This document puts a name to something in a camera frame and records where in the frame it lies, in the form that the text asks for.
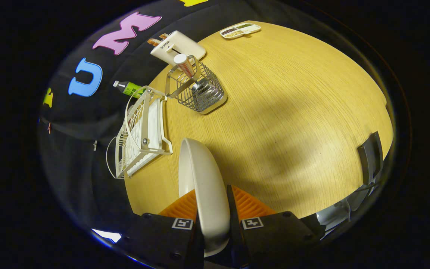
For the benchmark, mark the white divided seasoning tray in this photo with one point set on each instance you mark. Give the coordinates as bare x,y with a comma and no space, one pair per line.
239,30

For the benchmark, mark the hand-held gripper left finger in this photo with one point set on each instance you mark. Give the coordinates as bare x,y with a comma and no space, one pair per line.
185,246

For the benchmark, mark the green label plastic bottle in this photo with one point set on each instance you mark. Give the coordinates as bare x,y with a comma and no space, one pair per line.
131,89

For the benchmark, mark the black table clamp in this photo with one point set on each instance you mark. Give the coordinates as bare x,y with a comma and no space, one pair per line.
370,157

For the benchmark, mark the cream ceramic plate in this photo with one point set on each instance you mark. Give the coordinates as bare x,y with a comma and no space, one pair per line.
209,186

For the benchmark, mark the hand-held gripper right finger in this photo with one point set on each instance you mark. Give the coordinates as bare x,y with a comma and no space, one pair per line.
267,239

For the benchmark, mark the white toaster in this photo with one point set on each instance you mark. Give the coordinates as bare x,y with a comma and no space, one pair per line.
179,46

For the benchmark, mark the brown toast slice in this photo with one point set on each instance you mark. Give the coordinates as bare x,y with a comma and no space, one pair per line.
153,41
164,36

